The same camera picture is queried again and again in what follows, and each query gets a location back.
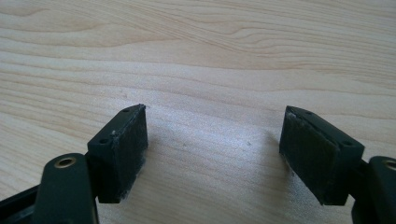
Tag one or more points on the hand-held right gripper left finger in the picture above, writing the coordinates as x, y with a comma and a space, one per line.
120, 155

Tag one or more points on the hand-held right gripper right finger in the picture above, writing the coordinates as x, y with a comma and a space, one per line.
314, 155

